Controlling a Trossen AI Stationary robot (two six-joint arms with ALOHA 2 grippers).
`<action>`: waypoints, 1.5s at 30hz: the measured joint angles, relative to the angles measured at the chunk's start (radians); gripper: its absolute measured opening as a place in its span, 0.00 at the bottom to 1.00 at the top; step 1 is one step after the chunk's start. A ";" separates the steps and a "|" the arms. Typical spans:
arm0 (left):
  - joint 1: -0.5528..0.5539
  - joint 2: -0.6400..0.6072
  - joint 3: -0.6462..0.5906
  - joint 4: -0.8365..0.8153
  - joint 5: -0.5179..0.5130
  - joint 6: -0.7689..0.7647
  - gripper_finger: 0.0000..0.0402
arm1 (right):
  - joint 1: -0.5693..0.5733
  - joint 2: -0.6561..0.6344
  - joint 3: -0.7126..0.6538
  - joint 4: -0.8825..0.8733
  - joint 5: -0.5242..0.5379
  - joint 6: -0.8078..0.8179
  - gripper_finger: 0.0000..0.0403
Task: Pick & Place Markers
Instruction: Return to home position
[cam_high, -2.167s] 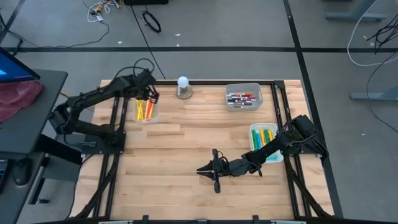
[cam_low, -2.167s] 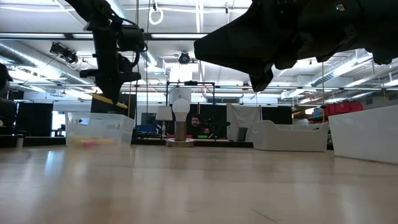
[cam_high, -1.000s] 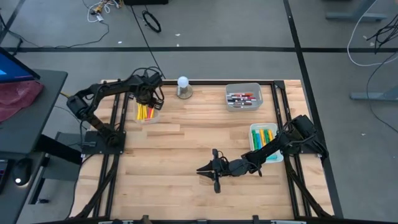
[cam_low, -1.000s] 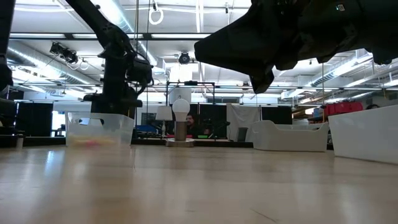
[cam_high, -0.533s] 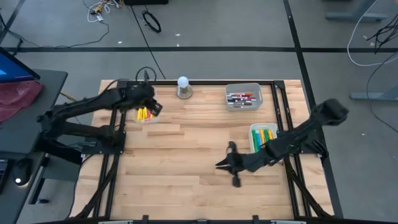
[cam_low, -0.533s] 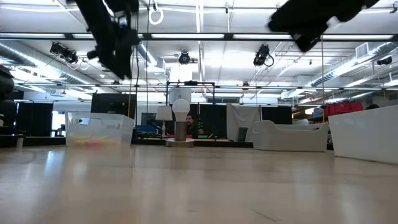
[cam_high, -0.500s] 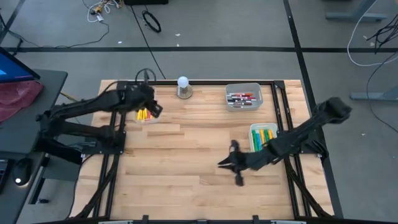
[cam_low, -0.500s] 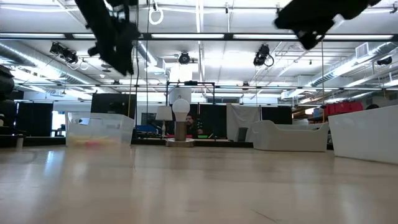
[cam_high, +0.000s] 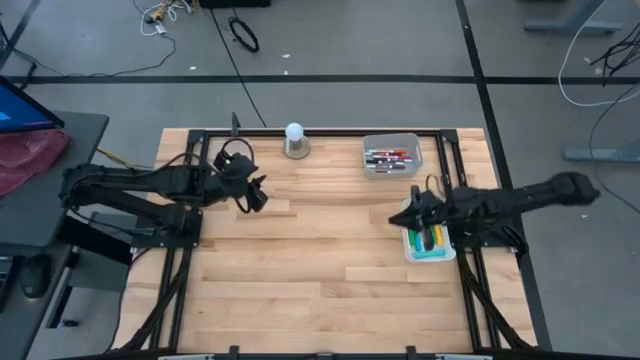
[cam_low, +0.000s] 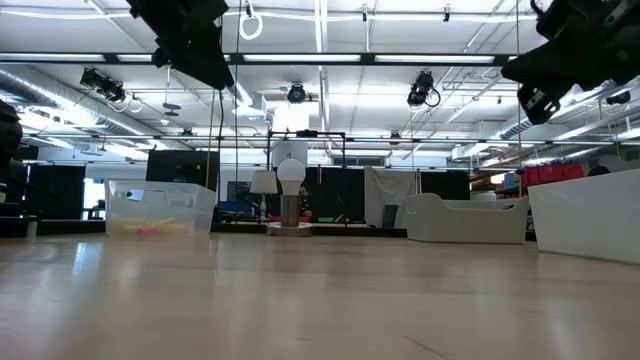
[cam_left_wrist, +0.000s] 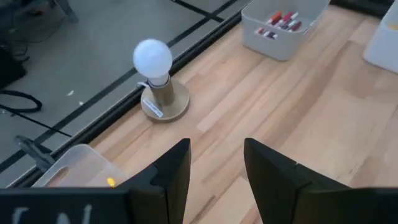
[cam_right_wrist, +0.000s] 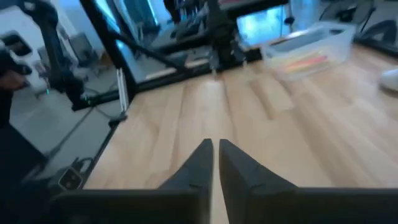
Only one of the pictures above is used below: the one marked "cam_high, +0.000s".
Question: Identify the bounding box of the clear plastic bin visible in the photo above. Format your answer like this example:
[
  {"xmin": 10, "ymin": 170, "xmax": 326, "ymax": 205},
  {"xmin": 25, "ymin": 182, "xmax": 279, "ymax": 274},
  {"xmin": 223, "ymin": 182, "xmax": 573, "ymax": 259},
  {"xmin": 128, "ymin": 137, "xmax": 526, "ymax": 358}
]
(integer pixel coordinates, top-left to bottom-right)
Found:
[{"xmin": 211, "ymin": 137, "xmax": 258, "ymax": 201}]

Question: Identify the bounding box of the black aluminium table frame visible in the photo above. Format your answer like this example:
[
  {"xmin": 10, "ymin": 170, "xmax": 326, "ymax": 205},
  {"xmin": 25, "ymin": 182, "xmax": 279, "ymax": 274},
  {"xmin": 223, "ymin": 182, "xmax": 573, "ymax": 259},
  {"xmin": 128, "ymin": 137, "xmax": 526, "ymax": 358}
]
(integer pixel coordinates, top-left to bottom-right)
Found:
[{"xmin": 112, "ymin": 127, "xmax": 539, "ymax": 360}]

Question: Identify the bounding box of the yellow floor cable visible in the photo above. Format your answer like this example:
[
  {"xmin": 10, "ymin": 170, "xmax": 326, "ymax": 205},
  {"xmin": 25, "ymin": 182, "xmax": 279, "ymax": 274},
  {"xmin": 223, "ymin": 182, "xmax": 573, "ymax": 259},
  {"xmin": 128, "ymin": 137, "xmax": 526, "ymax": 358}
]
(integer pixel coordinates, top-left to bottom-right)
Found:
[{"xmin": 96, "ymin": 146, "xmax": 154, "ymax": 179}]

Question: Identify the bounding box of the blue screen monitor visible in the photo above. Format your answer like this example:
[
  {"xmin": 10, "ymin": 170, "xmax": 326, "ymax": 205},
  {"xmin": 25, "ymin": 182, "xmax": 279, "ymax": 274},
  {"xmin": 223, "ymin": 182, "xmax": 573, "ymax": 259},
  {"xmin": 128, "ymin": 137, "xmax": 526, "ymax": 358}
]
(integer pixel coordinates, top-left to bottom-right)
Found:
[{"xmin": 0, "ymin": 74, "xmax": 67, "ymax": 135}]

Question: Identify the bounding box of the black cable coil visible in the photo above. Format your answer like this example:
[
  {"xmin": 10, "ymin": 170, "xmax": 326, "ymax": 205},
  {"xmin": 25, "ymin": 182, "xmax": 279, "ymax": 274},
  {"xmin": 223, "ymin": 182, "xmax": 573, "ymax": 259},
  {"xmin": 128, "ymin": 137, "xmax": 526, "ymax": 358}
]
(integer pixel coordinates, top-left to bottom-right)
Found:
[{"xmin": 228, "ymin": 16, "xmax": 262, "ymax": 54}]

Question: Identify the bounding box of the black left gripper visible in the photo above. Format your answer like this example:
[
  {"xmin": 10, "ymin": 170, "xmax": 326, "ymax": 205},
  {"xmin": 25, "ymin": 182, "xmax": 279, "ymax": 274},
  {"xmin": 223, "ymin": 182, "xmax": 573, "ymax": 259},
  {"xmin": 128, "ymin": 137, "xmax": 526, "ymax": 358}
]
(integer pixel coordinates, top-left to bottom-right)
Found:
[{"xmin": 211, "ymin": 150, "xmax": 270, "ymax": 215}]

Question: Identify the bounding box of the black computer mouse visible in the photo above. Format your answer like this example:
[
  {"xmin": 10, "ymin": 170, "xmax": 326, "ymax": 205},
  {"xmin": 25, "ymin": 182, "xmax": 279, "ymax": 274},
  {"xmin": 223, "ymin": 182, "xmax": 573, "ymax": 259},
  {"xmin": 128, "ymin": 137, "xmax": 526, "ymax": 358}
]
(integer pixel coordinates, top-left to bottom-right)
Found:
[{"xmin": 18, "ymin": 253, "xmax": 54, "ymax": 301}]

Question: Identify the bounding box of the black cable bundle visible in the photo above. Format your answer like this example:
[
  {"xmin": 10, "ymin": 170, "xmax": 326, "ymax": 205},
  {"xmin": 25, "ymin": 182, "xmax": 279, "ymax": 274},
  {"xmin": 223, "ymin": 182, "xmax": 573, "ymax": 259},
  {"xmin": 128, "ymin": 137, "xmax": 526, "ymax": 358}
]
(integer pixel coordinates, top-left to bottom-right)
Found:
[{"xmin": 588, "ymin": 22, "xmax": 640, "ymax": 89}]

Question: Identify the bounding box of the pale grey storage bin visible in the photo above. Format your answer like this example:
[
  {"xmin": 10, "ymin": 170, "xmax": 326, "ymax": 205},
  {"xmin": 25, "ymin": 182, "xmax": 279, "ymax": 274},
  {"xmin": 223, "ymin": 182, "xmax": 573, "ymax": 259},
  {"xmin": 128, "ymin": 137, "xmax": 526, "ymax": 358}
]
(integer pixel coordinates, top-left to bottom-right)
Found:
[{"xmin": 362, "ymin": 132, "xmax": 425, "ymax": 181}]

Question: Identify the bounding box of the black floor cable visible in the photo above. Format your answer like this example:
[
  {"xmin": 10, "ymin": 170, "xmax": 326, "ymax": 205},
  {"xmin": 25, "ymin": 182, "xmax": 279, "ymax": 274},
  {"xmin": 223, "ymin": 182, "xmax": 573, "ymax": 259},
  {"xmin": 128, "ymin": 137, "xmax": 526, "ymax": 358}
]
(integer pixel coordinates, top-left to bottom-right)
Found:
[{"xmin": 208, "ymin": 7, "xmax": 269, "ymax": 129}]

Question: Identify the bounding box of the white cable bundle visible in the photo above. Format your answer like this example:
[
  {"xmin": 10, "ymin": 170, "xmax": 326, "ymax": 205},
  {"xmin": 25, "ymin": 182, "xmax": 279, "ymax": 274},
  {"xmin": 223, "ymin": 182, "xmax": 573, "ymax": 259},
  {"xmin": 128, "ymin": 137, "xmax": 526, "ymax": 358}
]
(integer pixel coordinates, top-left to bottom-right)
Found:
[{"xmin": 130, "ymin": 0, "xmax": 199, "ymax": 39}]

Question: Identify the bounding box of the grey desk leg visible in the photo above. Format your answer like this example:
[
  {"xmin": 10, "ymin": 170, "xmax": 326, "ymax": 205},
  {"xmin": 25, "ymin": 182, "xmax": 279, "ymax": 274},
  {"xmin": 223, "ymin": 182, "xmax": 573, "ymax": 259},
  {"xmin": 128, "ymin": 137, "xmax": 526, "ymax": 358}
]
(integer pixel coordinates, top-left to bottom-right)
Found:
[
  {"xmin": 562, "ymin": 139, "xmax": 640, "ymax": 164},
  {"xmin": 522, "ymin": 0, "xmax": 624, "ymax": 36}
]

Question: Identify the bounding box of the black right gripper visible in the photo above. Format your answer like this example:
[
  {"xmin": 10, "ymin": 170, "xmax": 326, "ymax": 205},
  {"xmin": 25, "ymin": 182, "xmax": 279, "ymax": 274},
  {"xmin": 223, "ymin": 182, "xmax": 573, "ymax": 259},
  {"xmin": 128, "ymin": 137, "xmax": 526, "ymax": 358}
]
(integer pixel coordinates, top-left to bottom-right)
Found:
[{"xmin": 388, "ymin": 184, "xmax": 452, "ymax": 253}]

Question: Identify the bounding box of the white floor cable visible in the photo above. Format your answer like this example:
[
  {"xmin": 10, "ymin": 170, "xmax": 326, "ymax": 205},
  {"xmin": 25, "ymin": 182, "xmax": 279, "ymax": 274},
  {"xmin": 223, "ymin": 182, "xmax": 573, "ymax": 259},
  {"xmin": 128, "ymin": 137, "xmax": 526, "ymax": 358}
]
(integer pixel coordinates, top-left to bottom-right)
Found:
[{"xmin": 557, "ymin": 0, "xmax": 640, "ymax": 108}]

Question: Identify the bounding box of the white storage bin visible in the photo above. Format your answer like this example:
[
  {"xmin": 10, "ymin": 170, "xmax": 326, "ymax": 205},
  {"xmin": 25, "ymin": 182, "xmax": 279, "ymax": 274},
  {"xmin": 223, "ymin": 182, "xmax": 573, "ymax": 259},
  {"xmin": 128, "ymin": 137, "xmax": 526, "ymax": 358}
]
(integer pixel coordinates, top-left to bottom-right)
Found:
[{"xmin": 402, "ymin": 196, "xmax": 458, "ymax": 263}]

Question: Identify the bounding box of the dark grey desk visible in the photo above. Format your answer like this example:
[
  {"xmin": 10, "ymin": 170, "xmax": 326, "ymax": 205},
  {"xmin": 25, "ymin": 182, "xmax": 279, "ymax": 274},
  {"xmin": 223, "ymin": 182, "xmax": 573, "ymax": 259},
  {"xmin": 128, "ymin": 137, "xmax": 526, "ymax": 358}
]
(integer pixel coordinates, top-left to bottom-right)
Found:
[{"xmin": 0, "ymin": 111, "xmax": 111, "ymax": 360}]

